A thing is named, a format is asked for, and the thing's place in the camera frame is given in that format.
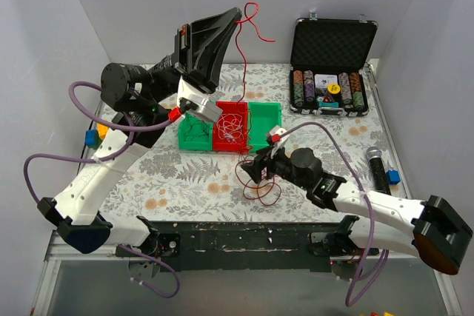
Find red wires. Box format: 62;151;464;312
235;152;282;207

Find separated red wire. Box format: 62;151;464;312
234;1;276;154

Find thin white wire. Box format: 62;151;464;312
217;112;247;144

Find thin black wire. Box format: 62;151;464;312
183;114;212;143

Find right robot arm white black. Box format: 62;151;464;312
241;147;473;275

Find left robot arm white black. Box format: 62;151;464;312
38;7;242;257

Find red plastic bin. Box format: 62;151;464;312
213;101;249;153

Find right green plastic bin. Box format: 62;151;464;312
247;102;281;152

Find green plastic bin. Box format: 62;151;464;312
247;102;281;152
178;113;213;151

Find left green plastic bin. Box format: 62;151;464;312
178;113;213;151

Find floral table mat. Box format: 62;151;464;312
101;64;397;223

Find yellow round disc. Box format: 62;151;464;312
327;83;341;95

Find white card deck box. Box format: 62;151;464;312
315;74;338;90

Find black microphone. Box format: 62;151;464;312
365;147;391;195

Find stacked colourful toy bricks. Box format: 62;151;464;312
84;124;109;149

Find black poker chip case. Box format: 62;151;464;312
289;18;378;117

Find small blue cube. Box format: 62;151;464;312
386;169;401;186

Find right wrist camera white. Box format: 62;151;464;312
267;125;287;158

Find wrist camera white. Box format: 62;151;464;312
168;95;223;124
267;125;287;158

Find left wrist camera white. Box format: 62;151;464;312
168;95;223;124

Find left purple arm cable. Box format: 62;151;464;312
23;81;181;299

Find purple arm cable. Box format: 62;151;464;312
23;81;181;299
284;121;390;307

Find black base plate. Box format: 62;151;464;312
153;217;361;272

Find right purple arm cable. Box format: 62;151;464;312
284;121;390;307

